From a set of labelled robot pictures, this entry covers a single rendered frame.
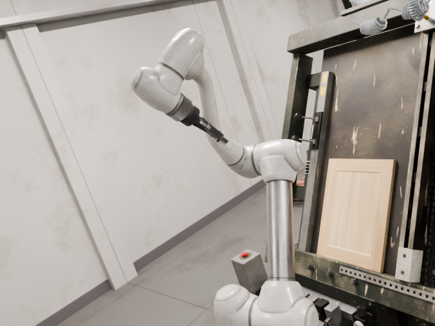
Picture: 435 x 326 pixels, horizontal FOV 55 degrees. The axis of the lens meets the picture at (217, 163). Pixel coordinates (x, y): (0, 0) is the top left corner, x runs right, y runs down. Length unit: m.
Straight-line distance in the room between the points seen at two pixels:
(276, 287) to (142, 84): 0.83
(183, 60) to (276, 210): 0.65
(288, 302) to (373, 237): 0.60
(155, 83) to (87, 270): 3.67
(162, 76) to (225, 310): 0.86
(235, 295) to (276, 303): 0.16
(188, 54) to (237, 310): 0.92
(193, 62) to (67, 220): 3.47
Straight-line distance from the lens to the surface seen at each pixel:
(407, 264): 1.80
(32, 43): 4.64
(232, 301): 1.60
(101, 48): 5.05
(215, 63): 6.01
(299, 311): 1.52
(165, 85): 1.34
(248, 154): 1.68
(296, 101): 2.45
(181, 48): 1.37
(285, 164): 1.61
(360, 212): 2.01
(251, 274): 2.25
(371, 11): 2.16
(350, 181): 2.07
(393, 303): 1.87
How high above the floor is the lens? 1.91
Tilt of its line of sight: 12 degrees down
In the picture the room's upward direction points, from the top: 19 degrees counter-clockwise
